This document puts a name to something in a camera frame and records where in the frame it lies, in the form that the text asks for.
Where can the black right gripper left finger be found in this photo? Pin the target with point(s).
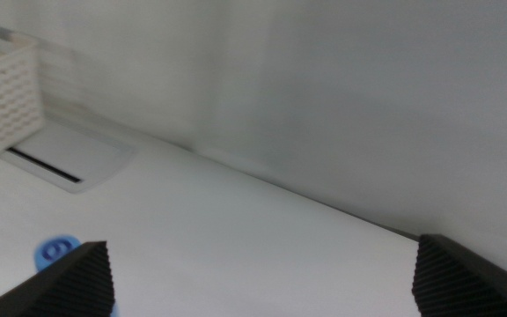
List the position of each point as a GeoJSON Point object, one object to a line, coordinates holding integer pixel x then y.
{"type": "Point", "coordinates": [60, 290]}

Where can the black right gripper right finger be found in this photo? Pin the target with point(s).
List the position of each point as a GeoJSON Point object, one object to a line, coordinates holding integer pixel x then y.
{"type": "Point", "coordinates": [465, 286]}

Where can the clear water bottle blue cap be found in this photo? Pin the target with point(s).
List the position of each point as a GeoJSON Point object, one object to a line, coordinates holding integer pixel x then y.
{"type": "Point", "coordinates": [53, 251]}

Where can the white perforated plastic basket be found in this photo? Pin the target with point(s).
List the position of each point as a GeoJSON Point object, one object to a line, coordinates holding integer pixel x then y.
{"type": "Point", "coordinates": [2, 101]}

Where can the white backdrop curtain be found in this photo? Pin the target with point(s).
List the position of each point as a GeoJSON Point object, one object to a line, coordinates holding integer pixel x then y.
{"type": "Point", "coordinates": [324, 88]}

